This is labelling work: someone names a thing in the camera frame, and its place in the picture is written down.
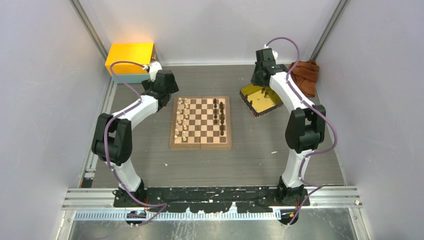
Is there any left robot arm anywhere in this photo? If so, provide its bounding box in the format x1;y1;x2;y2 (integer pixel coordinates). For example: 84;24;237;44
91;70;179;207

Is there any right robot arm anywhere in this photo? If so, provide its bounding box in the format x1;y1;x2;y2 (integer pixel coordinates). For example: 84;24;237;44
251;48;326;206

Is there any wooden chess board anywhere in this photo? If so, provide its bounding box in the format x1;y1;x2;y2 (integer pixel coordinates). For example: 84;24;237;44
169;96;233;149

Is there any teal drawer box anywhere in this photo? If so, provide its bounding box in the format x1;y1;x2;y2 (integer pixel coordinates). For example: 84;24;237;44
110;73;150;84

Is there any yellow tin tray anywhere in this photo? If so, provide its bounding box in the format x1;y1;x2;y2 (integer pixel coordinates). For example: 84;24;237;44
239;84;284;119

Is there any yellow drawer box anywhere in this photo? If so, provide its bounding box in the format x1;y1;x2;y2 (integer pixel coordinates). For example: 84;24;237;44
104;42;157;75

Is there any brown cloth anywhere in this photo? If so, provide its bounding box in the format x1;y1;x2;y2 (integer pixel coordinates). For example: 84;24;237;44
290;59;320;98

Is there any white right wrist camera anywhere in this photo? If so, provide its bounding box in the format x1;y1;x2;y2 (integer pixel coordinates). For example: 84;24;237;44
272;50;279;61

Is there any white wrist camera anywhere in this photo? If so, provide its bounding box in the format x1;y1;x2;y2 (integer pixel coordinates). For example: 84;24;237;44
148;61;163;82
272;50;279;61

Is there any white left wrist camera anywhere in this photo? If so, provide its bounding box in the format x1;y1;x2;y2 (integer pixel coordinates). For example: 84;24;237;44
148;61;163;82

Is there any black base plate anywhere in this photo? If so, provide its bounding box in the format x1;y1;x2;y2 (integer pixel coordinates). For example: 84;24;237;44
112;186;308;214

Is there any aluminium frame rail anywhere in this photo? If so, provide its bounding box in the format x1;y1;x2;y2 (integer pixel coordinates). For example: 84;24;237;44
62;185;362;225

